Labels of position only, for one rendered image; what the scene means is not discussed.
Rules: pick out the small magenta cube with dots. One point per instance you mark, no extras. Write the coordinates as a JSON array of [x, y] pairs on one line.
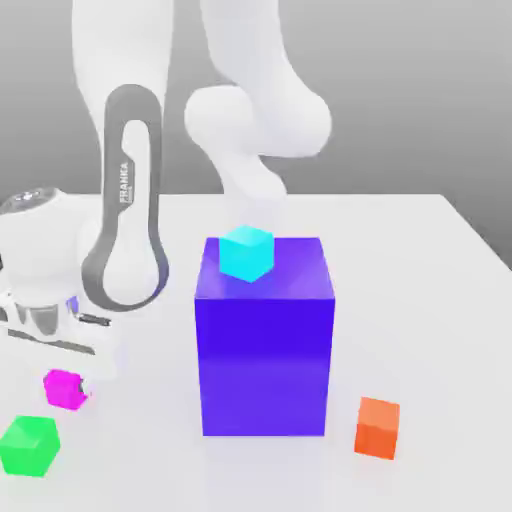
[[62, 390]]

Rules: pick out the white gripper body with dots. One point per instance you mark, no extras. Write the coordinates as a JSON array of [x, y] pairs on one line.
[[100, 356]]

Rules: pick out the small orange cube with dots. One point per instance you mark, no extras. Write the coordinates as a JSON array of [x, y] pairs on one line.
[[377, 428]]

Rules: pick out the small cyan cube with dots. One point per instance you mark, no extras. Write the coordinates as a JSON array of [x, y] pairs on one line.
[[246, 254]]

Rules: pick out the large purple box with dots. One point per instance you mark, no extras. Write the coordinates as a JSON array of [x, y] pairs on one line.
[[264, 360]]

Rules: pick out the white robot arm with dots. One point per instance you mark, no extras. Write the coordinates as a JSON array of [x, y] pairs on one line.
[[132, 48]]

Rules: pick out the small green cube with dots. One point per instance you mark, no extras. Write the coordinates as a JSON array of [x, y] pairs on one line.
[[28, 446]]

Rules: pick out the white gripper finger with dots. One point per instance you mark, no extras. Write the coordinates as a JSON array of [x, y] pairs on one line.
[[84, 387]]

